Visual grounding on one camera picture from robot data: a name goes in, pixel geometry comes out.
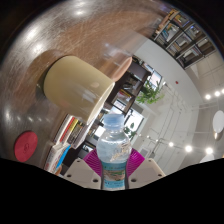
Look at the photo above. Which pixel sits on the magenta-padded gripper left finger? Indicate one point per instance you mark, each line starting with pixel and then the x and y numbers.
pixel 80 173

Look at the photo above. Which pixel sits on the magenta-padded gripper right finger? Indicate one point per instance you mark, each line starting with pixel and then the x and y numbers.
pixel 146 171

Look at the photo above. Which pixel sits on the clear plastic water bottle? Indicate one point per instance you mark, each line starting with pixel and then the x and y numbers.
pixel 113 146

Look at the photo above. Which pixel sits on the white-covered book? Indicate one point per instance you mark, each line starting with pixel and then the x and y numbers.
pixel 83 138

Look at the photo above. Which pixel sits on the dark-spined book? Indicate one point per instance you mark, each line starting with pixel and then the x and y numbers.
pixel 77 135

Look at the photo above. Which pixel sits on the yellow-spined book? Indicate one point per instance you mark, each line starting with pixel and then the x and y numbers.
pixel 72 130

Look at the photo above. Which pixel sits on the potted green plant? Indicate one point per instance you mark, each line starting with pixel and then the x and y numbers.
pixel 150 95
pixel 130 130

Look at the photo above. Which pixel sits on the red and white book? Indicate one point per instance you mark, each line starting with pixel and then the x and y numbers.
pixel 63 128

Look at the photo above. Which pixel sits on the flat round red coaster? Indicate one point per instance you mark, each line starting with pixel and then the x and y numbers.
pixel 26 146

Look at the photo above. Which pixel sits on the ceiling lights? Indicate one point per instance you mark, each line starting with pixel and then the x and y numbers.
pixel 218 121

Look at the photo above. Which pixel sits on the cream paper cup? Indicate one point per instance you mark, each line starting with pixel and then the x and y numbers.
pixel 76 85

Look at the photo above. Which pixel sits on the low dark shelf unit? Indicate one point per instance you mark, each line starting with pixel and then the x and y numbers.
pixel 133 83

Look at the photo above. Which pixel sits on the orange chairs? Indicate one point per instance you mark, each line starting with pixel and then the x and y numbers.
pixel 121 68

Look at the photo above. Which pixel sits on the tall bookshelf with books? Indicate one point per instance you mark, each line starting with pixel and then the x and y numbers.
pixel 186 36

